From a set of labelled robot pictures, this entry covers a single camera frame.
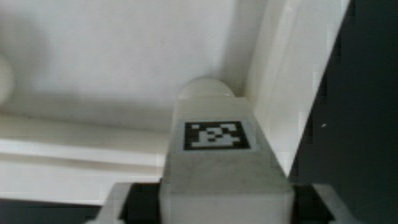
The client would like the white table leg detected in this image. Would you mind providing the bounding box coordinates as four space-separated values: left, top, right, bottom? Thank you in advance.
161 78 296 224

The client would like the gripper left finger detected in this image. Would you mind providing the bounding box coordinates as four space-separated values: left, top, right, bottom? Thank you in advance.
88 183 162 224

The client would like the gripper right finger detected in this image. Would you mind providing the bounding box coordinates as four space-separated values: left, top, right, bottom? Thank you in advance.
290 184 363 224

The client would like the white square tabletop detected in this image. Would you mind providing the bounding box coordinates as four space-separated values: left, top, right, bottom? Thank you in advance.
0 0 354 205

